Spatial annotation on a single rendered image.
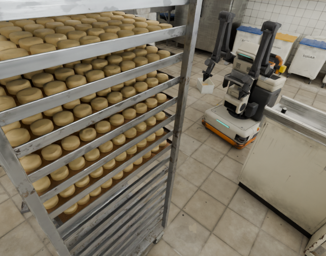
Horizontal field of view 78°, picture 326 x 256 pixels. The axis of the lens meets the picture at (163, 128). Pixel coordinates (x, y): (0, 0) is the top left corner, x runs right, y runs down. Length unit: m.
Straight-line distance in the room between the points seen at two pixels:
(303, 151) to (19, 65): 1.64
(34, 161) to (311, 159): 1.60
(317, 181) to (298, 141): 0.30
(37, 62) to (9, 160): 0.20
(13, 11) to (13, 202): 1.94
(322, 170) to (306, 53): 3.51
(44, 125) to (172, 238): 1.44
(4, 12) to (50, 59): 0.10
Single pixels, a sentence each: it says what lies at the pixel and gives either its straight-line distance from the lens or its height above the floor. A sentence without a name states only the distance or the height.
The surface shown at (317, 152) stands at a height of 0.77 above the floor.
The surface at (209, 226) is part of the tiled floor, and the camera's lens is 1.92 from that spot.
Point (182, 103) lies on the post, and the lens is 0.85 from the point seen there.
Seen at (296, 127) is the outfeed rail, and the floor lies 0.86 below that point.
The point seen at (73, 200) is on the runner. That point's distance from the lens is 0.75.
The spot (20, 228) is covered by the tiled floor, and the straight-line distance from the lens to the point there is 2.08.
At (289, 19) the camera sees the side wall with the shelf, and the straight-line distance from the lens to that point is 5.63.
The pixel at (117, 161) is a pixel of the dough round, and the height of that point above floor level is 1.04.
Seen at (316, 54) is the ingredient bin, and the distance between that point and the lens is 4.98.
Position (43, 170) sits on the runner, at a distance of 0.61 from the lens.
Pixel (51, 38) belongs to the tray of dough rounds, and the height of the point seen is 1.51.
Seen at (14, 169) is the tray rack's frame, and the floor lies 1.31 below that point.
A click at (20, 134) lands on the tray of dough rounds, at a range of 0.58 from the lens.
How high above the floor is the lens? 1.66
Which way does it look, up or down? 38 degrees down
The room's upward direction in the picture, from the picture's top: 5 degrees clockwise
